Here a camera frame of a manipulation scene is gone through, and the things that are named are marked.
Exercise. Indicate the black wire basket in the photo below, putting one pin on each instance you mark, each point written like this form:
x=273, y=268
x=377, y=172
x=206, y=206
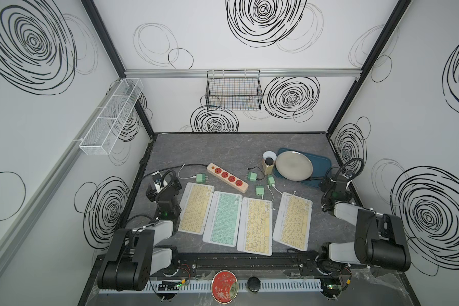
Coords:
x=234, y=90

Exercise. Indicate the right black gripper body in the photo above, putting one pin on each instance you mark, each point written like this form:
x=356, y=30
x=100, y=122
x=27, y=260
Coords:
x=324, y=182

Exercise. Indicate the mint green usb charger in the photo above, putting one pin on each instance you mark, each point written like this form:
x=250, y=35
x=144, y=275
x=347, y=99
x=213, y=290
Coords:
x=271, y=181

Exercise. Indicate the mint green wireless keyboard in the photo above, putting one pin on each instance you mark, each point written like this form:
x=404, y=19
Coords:
x=223, y=220

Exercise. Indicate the cream power strip red sockets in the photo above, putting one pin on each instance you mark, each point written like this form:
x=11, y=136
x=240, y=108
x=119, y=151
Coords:
x=228, y=178

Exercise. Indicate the grey round plate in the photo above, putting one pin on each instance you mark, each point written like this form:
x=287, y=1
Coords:
x=294, y=166

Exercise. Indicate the yellow wireless keyboard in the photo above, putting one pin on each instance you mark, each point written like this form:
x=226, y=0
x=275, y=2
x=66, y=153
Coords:
x=293, y=223
x=255, y=227

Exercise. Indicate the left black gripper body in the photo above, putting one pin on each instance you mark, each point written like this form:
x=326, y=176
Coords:
x=152, y=196

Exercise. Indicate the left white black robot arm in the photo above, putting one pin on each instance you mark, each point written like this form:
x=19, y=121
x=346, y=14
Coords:
x=134, y=255

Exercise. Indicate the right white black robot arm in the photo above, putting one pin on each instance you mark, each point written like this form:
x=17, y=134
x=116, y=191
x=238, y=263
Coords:
x=379, y=239

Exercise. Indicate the black round knob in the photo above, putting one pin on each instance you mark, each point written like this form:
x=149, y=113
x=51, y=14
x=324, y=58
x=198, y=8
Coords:
x=253, y=284

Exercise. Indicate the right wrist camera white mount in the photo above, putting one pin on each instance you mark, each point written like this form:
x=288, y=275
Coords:
x=349, y=175

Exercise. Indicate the teal tray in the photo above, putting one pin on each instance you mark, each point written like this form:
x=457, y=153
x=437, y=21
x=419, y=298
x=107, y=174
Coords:
x=320, y=165

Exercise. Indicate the white slotted cable duct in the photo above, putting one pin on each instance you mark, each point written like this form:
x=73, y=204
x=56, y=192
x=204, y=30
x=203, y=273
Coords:
x=203, y=286

